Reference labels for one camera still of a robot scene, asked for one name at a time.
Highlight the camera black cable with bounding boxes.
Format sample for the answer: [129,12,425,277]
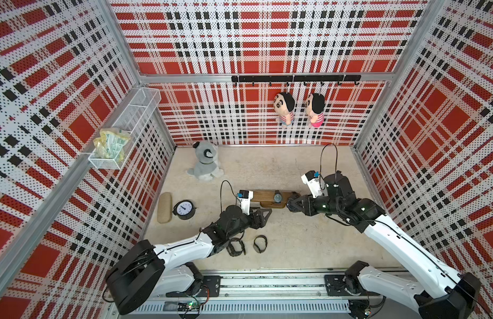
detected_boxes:
[319,143,339,190]
[219,179,240,214]

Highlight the beige glasses case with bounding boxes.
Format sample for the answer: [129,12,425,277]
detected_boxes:
[157,192,173,224]

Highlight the slim black watch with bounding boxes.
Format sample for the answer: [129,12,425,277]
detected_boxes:
[273,190,283,204]
[253,235,268,254]

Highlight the hanging doll pink shirt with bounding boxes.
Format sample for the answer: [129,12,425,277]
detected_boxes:
[305,93,325,128]

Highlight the black hook rail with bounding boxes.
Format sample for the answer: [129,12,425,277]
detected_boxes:
[231,74,362,84]

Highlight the chunky black watch leftmost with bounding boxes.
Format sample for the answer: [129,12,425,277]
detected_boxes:
[226,238,246,257]

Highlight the black round alarm clock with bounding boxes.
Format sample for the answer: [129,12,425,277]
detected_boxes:
[173,199,196,220]

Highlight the wooden watch stand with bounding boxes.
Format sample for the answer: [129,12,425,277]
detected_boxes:
[251,190,295,209]

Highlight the hanging doll striped shirt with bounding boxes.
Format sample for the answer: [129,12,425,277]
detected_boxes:
[274,93,295,126]

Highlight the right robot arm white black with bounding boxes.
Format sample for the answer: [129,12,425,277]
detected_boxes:
[286,171,481,318]

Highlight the left camera black cable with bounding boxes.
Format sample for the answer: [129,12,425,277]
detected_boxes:
[219,179,240,214]

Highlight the aluminium mounting rail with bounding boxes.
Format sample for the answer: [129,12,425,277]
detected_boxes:
[149,271,424,300]

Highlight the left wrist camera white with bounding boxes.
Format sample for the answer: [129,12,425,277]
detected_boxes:
[237,190,254,215]

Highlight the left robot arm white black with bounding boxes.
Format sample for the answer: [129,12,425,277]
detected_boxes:
[105,205,272,315]

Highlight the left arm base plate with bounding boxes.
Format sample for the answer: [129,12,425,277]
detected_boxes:
[165,275,222,298]

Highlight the yellow green snack packets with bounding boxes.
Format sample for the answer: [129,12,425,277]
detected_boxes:
[93,128,131,162]

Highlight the grey white plush dog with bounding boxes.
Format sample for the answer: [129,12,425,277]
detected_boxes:
[187,140,225,182]

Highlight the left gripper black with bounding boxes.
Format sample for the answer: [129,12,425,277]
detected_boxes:
[227,206,272,239]

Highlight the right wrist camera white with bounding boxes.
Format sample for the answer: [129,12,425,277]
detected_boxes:
[301,170,324,198]

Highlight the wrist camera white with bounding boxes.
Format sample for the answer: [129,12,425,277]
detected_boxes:
[301,170,324,198]
[237,190,254,215]

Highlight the white wire basket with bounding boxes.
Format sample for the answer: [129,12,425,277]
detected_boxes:
[89,88,161,170]

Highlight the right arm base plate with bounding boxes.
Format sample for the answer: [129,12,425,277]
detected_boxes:
[324,274,380,298]

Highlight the right camera black cable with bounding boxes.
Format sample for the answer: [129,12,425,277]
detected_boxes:
[319,143,339,190]

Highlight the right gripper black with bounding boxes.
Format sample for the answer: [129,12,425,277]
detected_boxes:
[291,194,342,217]

